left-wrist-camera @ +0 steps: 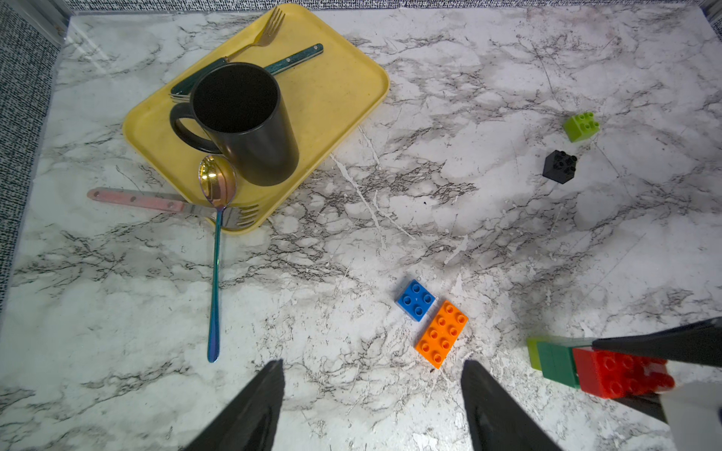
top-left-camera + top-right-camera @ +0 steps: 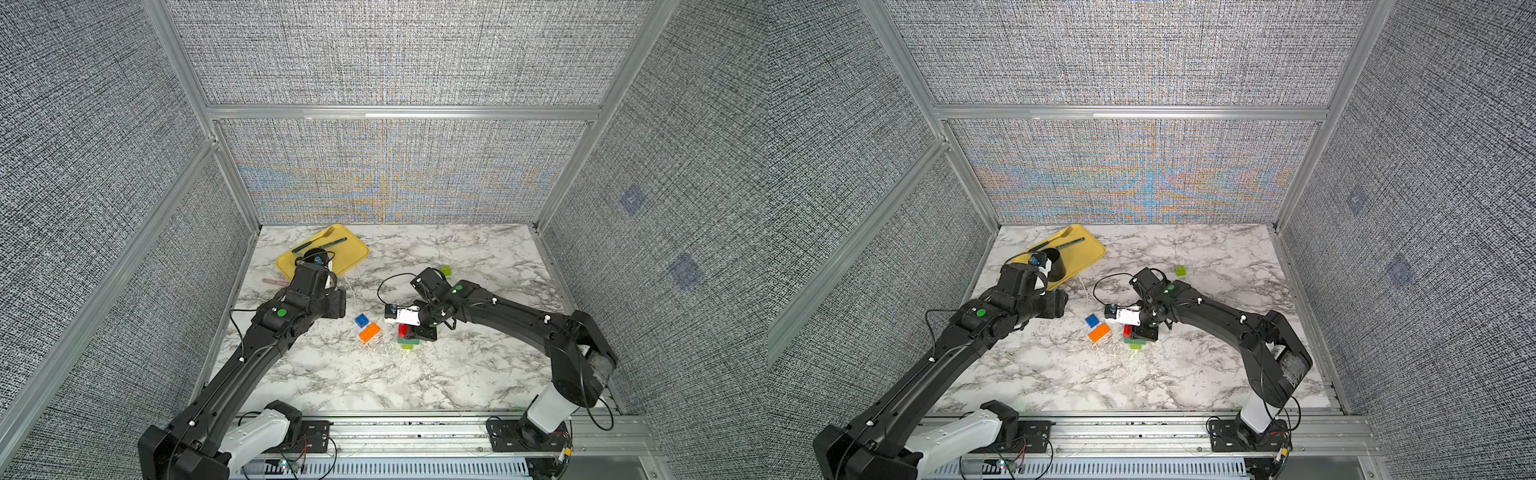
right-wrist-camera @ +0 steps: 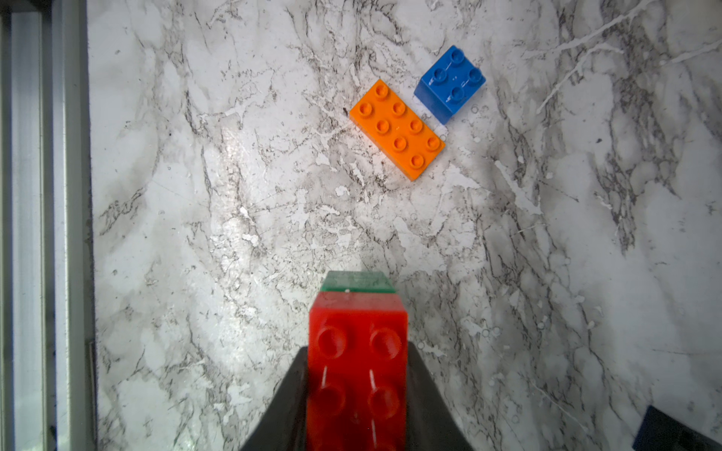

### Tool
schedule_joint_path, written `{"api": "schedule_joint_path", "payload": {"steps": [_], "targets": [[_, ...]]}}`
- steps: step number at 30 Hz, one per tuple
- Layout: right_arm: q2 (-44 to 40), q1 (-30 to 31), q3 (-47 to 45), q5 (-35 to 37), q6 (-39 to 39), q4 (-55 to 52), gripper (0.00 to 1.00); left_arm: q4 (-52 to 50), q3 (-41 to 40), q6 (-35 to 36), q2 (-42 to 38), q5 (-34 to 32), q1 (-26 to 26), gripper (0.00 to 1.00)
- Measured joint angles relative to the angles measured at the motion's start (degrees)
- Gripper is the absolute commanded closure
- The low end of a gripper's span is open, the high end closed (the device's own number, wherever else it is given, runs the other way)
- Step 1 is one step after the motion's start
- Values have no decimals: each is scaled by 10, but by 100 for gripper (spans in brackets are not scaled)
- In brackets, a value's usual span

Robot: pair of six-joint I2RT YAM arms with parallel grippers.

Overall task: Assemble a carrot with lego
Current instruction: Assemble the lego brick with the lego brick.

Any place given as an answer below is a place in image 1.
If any green handled knife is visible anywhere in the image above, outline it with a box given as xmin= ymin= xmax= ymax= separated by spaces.
xmin=169 ymin=43 xmax=325 ymax=103

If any red long lego brick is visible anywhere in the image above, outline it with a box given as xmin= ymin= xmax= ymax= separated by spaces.
xmin=573 ymin=347 xmax=676 ymax=400

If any lime green lego brick far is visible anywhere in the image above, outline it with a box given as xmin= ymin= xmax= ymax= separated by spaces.
xmin=563 ymin=112 xmax=600 ymax=143

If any iridescent spoon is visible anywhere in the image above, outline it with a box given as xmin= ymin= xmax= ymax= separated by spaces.
xmin=197 ymin=155 xmax=237 ymax=363

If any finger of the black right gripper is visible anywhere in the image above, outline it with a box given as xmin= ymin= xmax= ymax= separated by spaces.
xmin=592 ymin=317 xmax=721 ymax=368
xmin=614 ymin=393 xmax=667 ymax=423

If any blue square lego brick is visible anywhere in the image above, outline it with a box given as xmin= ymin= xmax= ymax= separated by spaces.
xmin=396 ymin=279 xmax=435 ymax=322

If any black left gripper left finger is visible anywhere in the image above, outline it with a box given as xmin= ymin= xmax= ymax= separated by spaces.
xmin=184 ymin=359 xmax=285 ymax=450

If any yellow plastic tray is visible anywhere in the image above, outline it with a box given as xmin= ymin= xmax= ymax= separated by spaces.
xmin=123 ymin=4 xmax=389 ymax=236

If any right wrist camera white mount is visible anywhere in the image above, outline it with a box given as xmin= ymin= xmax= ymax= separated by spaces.
xmin=660 ymin=381 xmax=722 ymax=451

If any pink handled fork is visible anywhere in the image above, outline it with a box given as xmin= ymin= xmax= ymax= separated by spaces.
xmin=86 ymin=187 xmax=259 ymax=231

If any black mug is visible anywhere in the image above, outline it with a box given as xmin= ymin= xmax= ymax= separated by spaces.
xmin=169 ymin=62 xmax=300 ymax=186

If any dark green long lego brick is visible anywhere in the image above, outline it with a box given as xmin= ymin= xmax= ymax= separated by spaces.
xmin=538 ymin=340 xmax=581 ymax=389

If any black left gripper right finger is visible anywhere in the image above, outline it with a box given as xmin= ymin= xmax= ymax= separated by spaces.
xmin=461 ymin=360 xmax=560 ymax=450

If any lime green square lego brick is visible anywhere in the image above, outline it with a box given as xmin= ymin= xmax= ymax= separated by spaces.
xmin=526 ymin=337 xmax=543 ymax=370

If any black square lego brick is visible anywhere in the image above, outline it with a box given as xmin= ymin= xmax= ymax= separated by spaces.
xmin=543 ymin=150 xmax=577 ymax=184

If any orange long lego brick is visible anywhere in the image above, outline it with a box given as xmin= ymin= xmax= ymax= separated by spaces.
xmin=415 ymin=301 xmax=468 ymax=369

